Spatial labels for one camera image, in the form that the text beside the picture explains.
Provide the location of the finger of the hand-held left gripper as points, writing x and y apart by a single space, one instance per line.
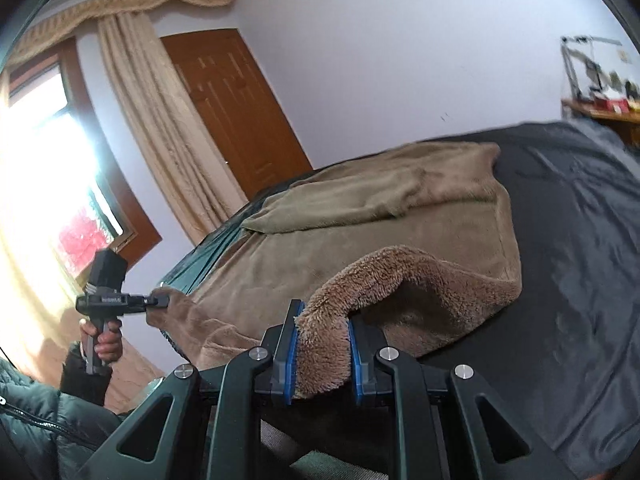
157 303

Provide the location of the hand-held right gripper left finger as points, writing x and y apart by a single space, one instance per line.
290 355

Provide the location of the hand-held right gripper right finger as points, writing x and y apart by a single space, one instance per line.
354 360

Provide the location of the brown fleece garment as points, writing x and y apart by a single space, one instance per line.
350 240

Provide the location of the person's left forearm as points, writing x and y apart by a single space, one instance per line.
82 385

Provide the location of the person's left hand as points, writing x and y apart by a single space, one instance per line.
111 347

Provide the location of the wooden framed window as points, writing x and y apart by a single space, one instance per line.
75 230

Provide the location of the beige curtain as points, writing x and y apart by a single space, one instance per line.
160 135

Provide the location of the person's black jacket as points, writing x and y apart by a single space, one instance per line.
30 420

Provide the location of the brown wooden door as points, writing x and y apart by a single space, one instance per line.
230 110

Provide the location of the bed with dark sheet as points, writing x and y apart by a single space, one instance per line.
550 285

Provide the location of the beige curtain valance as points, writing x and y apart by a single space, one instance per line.
125 2

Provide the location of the red box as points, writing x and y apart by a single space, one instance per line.
612 105

